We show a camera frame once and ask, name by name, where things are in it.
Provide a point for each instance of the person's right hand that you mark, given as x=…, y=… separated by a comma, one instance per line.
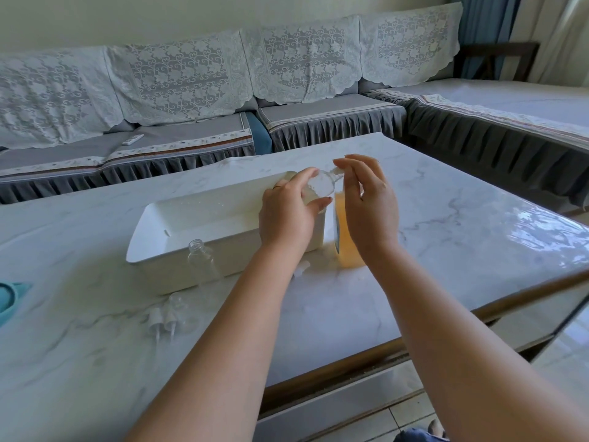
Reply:
x=372, y=211

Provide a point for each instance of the person's left hand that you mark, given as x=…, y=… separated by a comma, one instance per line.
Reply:
x=283, y=220

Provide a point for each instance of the person's right thumb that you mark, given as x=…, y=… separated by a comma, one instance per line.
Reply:
x=348, y=179

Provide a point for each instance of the person's left thumb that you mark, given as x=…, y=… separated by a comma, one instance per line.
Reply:
x=319, y=206

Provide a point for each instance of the small clear plastic bottle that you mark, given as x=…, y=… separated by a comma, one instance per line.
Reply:
x=185, y=312
x=322, y=184
x=202, y=260

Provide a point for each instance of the person's right forearm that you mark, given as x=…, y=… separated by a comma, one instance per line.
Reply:
x=464, y=359

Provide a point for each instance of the person's left forearm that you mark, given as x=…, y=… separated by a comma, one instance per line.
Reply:
x=221, y=354

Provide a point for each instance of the orange liquid bottle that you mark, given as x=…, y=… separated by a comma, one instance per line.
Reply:
x=340, y=227

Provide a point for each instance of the grey ruffled seat cover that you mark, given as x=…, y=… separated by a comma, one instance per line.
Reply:
x=497, y=128
x=331, y=119
x=115, y=158

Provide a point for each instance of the small white cap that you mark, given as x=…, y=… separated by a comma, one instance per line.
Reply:
x=302, y=267

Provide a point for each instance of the white rectangular plastic tray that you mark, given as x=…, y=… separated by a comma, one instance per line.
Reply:
x=207, y=225

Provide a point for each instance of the marble coffee table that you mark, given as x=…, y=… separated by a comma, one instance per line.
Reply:
x=460, y=211

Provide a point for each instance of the white lace sofa cover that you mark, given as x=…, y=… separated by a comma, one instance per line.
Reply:
x=50, y=98
x=303, y=59
x=409, y=43
x=179, y=78

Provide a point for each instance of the white spray pump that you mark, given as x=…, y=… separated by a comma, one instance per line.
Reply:
x=155, y=324
x=171, y=325

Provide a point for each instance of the white remote control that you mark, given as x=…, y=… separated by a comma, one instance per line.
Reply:
x=132, y=140

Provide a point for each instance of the dark wooden armrest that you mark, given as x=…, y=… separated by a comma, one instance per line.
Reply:
x=501, y=49

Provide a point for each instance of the blue curtain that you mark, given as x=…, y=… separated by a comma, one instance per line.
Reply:
x=481, y=22

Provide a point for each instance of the person's blue trousers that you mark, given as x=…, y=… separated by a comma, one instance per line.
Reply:
x=421, y=435

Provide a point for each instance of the beige curtain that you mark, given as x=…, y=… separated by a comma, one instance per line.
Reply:
x=552, y=32

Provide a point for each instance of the teal silicone mat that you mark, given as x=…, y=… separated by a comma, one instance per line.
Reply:
x=10, y=299

